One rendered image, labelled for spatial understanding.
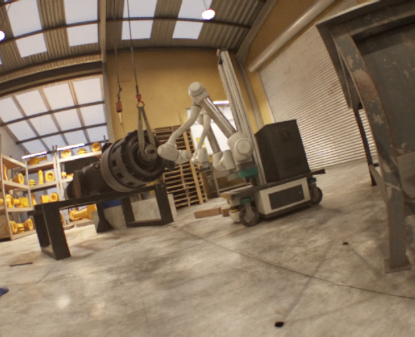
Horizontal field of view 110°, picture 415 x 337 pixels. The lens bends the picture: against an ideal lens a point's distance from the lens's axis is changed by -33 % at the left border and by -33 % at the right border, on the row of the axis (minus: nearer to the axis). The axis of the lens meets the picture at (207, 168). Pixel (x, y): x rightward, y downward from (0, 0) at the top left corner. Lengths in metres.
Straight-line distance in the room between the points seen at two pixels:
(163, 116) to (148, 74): 1.72
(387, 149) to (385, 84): 0.23
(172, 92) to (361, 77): 7.25
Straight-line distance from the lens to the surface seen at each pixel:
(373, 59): 0.85
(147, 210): 4.62
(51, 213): 2.54
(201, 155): 2.17
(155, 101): 7.44
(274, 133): 1.98
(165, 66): 8.29
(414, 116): 0.83
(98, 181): 2.80
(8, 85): 8.98
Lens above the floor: 0.44
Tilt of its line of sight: 4 degrees up
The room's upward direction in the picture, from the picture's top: 14 degrees counter-clockwise
